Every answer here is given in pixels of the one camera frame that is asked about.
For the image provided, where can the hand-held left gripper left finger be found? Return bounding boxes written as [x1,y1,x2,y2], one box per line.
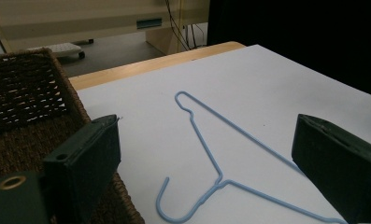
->
[42,114,121,224]

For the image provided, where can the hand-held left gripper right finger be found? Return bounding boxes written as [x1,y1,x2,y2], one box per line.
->
[291,113,371,224]

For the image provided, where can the brown woven wicker basket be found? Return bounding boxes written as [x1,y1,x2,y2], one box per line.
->
[0,47,146,224]

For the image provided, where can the blue wire clothes hanger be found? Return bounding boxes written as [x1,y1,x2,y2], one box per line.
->
[155,91,350,224]

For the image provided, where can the white paper sheet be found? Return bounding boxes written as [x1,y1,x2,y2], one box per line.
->
[77,44,371,224]

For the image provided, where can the white wheeled platform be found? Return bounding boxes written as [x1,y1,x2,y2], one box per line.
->
[26,42,86,60]

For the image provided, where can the black curtain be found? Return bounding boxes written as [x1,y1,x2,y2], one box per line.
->
[207,0,371,100]

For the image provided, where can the beige desk furniture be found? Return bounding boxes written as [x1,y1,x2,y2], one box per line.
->
[0,0,211,56]

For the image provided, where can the black hanging cables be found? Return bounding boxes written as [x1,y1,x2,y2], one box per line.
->
[164,0,206,51]

